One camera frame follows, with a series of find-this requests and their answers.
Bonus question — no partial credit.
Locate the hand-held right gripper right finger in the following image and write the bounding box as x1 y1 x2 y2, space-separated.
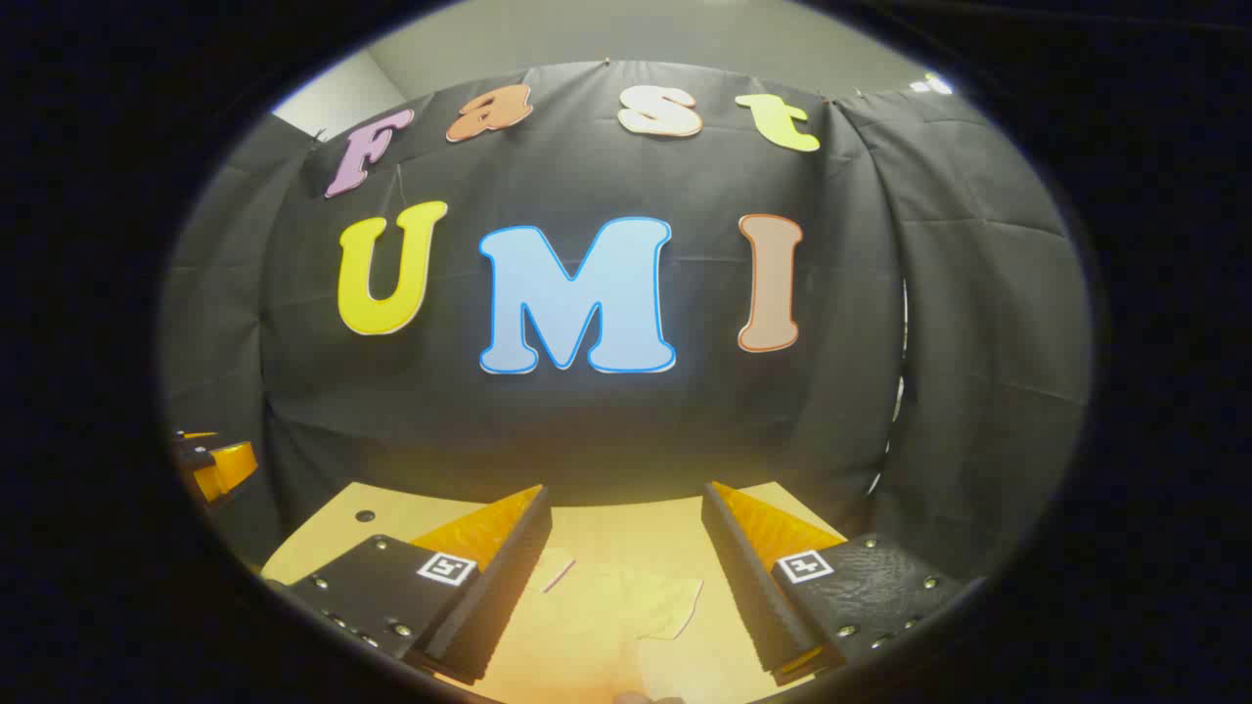
699 479 982 688

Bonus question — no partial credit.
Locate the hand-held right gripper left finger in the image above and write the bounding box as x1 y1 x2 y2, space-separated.
282 483 555 687

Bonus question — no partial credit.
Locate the orange polo T-shirt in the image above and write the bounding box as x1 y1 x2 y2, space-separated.
469 546 774 703

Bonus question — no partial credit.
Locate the black backdrop cloth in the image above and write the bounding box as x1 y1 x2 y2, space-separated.
161 61 1092 588

